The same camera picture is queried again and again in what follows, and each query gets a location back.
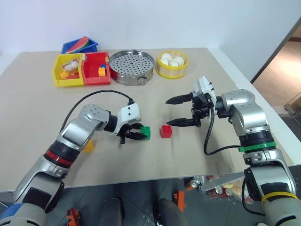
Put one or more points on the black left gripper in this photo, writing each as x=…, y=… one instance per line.
x=125, y=129

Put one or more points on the colourful snack packets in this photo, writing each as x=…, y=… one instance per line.
x=225, y=191

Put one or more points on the blue toy block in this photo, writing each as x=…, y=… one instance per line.
x=103, y=66

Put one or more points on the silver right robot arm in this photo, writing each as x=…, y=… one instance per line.
x=249, y=113

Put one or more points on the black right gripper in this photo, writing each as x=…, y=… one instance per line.
x=200, y=110

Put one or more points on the white toy bun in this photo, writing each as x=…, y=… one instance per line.
x=174, y=63
x=180, y=59
x=165, y=57
x=164, y=62

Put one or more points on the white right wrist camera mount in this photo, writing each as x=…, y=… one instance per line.
x=204, y=87

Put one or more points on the yellow-rimmed bamboo steamer basket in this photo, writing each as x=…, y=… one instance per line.
x=172, y=71

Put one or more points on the red plastic bin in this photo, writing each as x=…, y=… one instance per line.
x=94, y=80

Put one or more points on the orange plastic clamp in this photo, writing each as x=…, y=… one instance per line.
x=179, y=199

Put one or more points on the yellow toy brick cube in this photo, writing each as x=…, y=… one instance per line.
x=89, y=147

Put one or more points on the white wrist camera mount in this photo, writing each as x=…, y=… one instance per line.
x=130, y=112
x=204, y=87

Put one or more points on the yellow toy block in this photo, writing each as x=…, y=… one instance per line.
x=101, y=71

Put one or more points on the metal cart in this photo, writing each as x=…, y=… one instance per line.
x=294, y=103

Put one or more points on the toy watermelon slice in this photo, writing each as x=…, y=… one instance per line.
x=77, y=45

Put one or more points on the drink cans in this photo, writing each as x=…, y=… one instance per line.
x=192, y=183

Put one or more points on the orange black tool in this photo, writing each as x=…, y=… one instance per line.
x=73, y=216

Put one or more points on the white fluffy toy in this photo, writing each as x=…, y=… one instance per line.
x=70, y=65

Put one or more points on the yellow plastic bin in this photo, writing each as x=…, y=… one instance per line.
x=56, y=75

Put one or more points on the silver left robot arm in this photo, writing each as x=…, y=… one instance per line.
x=70, y=136

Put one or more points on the red toy brick cube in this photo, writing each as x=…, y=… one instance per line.
x=166, y=132

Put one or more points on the blue plastic bin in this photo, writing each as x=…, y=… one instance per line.
x=92, y=46

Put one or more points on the green toy brick cube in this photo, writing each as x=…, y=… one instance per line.
x=146, y=131

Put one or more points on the perforated metal steamer tray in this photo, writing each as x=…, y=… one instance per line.
x=131, y=63

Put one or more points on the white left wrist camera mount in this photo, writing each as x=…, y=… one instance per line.
x=130, y=112

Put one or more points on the orange yellow toy pieces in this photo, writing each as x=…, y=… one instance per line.
x=67, y=75

